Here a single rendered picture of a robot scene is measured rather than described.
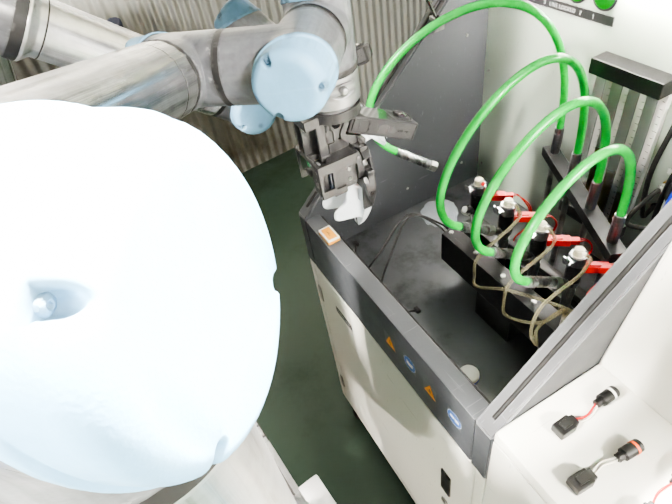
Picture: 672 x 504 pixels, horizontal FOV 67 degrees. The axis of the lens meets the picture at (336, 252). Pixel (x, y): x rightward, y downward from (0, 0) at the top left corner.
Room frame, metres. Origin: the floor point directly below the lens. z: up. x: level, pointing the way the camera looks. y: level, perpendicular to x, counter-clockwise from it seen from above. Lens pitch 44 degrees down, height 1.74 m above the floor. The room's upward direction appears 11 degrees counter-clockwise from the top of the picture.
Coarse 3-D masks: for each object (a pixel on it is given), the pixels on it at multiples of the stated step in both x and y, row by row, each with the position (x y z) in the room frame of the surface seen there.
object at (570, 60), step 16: (528, 64) 0.69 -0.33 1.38; (544, 64) 0.69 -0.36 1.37; (576, 64) 0.71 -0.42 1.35; (512, 80) 0.67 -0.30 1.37; (496, 96) 0.66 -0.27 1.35; (480, 112) 0.65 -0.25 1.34; (464, 144) 0.63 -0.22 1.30; (576, 144) 0.74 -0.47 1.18; (448, 160) 0.63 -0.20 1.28; (576, 160) 0.73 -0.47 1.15; (448, 176) 0.62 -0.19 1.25; (448, 224) 0.62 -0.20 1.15; (464, 224) 0.64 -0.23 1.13
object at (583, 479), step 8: (632, 440) 0.28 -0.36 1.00; (624, 448) 0.27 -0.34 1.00; (632, 448) 0.27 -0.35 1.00; (640, 448) 0.26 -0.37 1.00; (616, 456) 0.26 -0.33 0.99; (624, 456) 0.26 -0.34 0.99; (632, 456) 0.26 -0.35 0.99; (576, 472) 0.25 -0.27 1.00; (584, 472) 0.25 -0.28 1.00; (592, 472) 0.25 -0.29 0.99; (568, 480) 0.24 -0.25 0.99; (576, 480) 0.24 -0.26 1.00; (584, 480) 0.24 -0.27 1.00; (592, 480) 0.24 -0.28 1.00; (576, 488) 0.23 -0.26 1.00; (584, 488) 0.23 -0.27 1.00
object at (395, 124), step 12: (372, 108) 0.63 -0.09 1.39; (360, 120) 0.58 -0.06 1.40; (372, 120) 0.59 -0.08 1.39; (384, 120) 0.60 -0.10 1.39; (396, 120) 0.60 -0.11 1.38; (408, 120) 0.62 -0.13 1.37; (348, 132) 0.58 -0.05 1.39; (360, 132) 0.58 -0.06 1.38; (372, 132) 0.59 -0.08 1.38; (384, 132) 0.59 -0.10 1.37; (396, 132) 0.60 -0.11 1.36; (408, 132) 0.61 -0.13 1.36
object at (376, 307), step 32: (320, 224) 0.92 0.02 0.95; (320, 256) 0.90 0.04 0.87; (352, 256) 0.79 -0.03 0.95; (352, 288) 0.75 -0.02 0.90; (384, 288) 0.68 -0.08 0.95; (384, 320) 0.62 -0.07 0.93; (416, 320) 0.59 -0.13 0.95; (416, 352) 0.52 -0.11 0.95; (416, 384) 0.52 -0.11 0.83; (448, 384) 0.44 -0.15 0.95
